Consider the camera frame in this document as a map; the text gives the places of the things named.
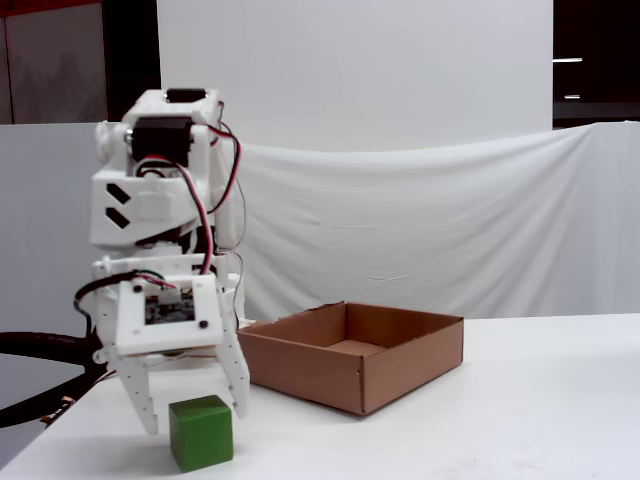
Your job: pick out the grey partition panel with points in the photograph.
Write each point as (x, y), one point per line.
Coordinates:
(45, 200)

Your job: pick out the white backdrop panel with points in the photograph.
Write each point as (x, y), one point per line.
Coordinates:
(350, 75)

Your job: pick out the brown cardboard box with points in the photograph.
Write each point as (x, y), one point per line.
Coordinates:
(310, 362)

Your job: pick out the white wrist camera mount plate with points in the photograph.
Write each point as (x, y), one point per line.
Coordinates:
(130, 320)

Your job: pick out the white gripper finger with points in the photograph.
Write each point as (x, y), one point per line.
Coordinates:
(235, 370)
(137, 390)

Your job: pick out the green cube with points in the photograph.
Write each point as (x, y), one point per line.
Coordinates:
(200, 435)

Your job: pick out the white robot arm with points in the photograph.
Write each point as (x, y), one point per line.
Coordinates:
(145, 215)

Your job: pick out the white draped cloth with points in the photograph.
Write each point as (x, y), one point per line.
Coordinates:
(400, 225)

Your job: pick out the long ceiling light strip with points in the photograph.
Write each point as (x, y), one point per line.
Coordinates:
(567, 60)

